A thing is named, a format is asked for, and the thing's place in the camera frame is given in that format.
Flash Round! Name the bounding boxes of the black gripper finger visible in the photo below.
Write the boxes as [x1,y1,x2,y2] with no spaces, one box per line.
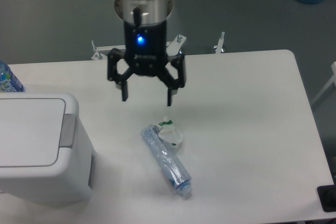
[157,54,186,106]
[107,48,134,101]

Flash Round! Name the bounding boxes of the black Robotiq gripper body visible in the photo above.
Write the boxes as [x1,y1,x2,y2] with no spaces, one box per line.
[124,21,167,77]

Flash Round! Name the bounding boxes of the white push-lid trash can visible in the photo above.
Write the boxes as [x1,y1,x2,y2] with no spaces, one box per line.
[1,93,96,202]

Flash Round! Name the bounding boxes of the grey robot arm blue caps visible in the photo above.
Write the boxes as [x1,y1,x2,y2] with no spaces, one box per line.
[107,0,186,106]

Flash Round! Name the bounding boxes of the crumpled white paper wrapper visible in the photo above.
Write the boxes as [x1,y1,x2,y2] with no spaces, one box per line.
[157,116,184,148]

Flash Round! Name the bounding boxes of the metal clamp bolt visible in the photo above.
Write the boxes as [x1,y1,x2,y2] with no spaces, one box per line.
[213,31,226,54]

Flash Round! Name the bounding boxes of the crushed clear plastic bottle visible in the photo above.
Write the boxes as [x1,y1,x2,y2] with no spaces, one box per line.
[140,124,193,199]

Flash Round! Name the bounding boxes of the blue-label water bottle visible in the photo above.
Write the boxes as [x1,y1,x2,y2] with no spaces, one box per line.
[1,61,25,93]

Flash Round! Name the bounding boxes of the white furniture leg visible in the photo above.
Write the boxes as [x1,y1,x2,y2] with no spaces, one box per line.
[311,62,335,110]

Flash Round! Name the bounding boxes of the black device at table edge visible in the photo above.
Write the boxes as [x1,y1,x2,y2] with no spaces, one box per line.
[317,185,335,212]

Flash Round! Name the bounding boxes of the white mounting frame with bolts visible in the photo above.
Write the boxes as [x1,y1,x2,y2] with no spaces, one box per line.
[91,34,187,60]

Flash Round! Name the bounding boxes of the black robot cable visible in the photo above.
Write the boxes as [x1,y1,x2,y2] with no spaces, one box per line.
[132,7,142,28]

